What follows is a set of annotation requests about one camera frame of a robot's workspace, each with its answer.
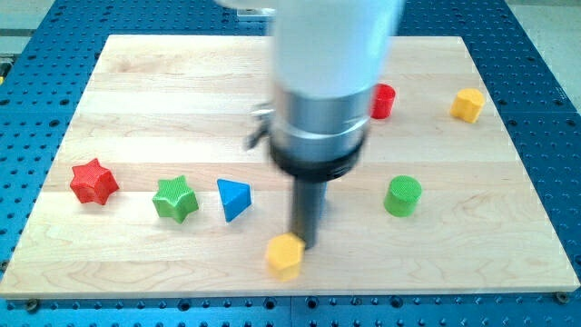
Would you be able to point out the green star block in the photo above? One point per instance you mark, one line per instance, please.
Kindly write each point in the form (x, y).
(175, 199)

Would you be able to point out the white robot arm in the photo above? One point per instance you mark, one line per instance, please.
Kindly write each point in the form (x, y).
(326, 58)

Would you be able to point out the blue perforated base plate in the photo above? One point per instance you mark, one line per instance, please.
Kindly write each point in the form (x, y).
(46, 82)

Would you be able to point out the yellow hexagon block far right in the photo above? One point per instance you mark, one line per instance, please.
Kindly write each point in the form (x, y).
(468, 105)

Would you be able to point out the blue triangle block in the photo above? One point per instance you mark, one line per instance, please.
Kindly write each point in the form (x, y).
(235, 196)

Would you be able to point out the yellow hexagon block near rod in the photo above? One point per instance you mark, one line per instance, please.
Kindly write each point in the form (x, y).
(284, 256)

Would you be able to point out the wooden board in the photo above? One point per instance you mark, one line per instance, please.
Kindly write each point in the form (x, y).
(160, 106)

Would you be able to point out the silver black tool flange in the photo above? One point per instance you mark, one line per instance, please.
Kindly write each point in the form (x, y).
(313, 139)

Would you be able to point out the red cylinder block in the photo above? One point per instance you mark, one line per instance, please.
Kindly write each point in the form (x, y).
(383, 101)

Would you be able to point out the red star block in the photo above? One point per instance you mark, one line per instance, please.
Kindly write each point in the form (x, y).
(93, 183)

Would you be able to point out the green cylinder block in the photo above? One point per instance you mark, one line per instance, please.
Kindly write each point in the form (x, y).
(402, 196)

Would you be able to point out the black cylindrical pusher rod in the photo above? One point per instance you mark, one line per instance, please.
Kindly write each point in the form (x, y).
(307, 206)

